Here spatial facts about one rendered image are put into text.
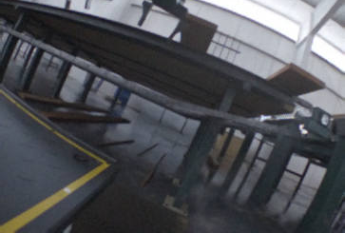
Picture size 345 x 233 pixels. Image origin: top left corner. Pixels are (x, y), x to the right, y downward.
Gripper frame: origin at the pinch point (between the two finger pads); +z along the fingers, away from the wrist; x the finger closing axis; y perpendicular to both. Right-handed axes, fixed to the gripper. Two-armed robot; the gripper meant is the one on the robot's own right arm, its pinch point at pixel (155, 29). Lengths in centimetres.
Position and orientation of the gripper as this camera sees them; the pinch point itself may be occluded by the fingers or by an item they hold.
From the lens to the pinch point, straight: 74.9
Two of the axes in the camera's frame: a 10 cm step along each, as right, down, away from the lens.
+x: 8.4, 5.3, 0.7
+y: -1.3, 3.3, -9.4
